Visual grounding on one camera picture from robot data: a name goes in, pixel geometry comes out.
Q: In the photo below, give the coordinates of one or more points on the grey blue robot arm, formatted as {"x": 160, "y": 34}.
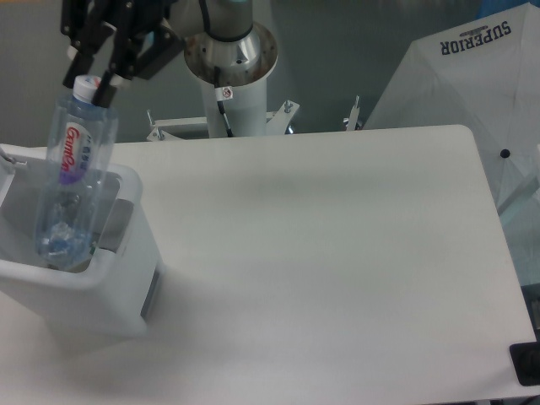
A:
{"x": 146, "y": 35}

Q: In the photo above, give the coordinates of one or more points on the black device at table edge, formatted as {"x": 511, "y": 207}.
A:
{"x": 525, "y": 358}

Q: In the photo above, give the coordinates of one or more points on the white umbrella with text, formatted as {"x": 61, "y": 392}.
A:
{"x": 483, "y": 75}

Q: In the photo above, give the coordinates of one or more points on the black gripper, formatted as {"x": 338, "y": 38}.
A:
{"x": 88, "y": 24}

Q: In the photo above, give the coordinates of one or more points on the clear plastic water bottle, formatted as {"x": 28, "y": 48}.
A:
{"x": 78, "y": 153}

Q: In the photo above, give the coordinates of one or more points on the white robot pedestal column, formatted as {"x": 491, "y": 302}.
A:
{"x": 233, "y": 80}

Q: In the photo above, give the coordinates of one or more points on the white trash can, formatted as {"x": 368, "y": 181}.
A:
{"x": 102, "y": 278}

